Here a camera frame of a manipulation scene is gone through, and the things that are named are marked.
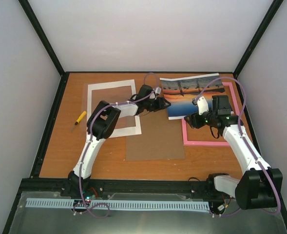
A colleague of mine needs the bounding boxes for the yellow handled screwdriver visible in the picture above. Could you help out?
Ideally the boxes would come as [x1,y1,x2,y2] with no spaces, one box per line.
[70,111,87,132]

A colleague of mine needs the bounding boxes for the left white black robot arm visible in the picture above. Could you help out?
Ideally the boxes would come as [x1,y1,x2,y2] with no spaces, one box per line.
[68,84,171,196]

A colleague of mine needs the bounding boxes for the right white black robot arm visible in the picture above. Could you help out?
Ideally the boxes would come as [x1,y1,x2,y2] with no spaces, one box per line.
[184,95,283,212]

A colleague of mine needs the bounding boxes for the white paper mat border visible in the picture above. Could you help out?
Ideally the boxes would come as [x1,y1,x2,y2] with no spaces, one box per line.
[86,79,143,139]

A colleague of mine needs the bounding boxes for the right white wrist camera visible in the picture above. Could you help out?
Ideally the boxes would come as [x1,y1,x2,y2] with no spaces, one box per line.
[192,96,209,115]

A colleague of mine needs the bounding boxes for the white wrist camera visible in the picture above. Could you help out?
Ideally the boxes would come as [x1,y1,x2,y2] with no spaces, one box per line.
[149,87,162,99]
[192,96,209,115]

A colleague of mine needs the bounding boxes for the black aluminium cage frame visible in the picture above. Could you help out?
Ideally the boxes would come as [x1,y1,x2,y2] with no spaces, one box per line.
[3,0,283,234]

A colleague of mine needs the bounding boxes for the sunset photo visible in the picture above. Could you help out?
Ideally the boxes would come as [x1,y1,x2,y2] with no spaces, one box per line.
[160,73,226,120]

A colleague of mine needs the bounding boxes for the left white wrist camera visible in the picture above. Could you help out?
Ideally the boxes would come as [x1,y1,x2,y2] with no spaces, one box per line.
[149,87,162,99]

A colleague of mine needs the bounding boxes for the pink wooden picture frame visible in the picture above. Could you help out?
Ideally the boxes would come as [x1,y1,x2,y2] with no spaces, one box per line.
[181,81,240,147]

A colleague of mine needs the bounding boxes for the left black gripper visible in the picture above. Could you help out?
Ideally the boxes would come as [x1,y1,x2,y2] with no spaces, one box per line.
[144,97,169,113]

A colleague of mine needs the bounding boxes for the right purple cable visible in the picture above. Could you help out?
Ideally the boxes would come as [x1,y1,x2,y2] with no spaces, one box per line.
[193,77,282,218]

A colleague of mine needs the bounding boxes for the metal base plate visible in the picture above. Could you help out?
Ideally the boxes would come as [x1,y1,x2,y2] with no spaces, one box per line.
[9,192,287,234]

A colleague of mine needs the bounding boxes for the light blue cable duct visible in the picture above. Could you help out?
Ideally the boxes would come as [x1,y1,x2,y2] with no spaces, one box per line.
[25,198,210,213]

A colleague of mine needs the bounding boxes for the brown frame backing board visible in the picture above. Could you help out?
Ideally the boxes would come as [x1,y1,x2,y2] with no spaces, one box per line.
[126,110,185,161]

